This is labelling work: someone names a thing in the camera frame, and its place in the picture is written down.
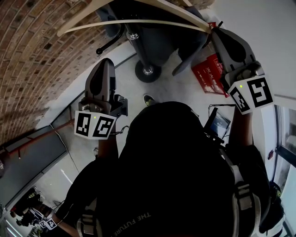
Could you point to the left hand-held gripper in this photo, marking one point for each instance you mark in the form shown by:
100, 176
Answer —
97, 125

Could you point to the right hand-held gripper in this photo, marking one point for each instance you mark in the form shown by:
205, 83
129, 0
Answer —
249, 92

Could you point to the black coat stand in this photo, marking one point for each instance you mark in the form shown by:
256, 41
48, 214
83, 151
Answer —
138, 48

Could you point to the light wooden hanger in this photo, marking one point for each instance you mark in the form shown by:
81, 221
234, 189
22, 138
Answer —
185, 12

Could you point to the person's left forearm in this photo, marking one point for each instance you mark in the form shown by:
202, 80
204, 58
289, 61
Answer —
107, 148

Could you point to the person's right forearm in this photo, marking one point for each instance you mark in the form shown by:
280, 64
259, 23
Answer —
241, 129

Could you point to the small red box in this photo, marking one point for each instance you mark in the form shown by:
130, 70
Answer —
212, 24

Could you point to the person's shoe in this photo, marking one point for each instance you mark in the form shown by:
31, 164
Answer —
148, 99

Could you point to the black chest-mounted screen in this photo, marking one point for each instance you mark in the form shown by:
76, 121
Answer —
219, 123

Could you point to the grey jacket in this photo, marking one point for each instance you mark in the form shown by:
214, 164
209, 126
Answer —
162, 44

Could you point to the brown pole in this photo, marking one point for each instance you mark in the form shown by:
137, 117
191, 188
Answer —
41, 136

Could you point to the grey board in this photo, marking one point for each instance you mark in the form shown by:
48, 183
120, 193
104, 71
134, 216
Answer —
34, 157

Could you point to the window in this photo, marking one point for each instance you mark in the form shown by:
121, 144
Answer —
289, 139

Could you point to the person's black shirt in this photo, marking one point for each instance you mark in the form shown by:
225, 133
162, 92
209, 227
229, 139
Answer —
173, 162

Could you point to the red wall button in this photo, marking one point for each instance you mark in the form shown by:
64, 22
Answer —
271, 155

